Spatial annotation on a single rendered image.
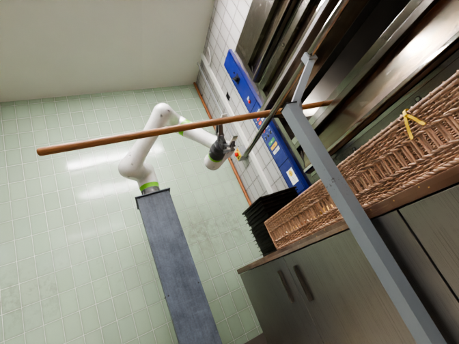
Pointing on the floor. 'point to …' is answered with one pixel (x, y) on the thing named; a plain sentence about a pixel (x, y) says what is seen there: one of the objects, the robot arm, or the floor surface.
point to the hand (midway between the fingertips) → (229, 126)
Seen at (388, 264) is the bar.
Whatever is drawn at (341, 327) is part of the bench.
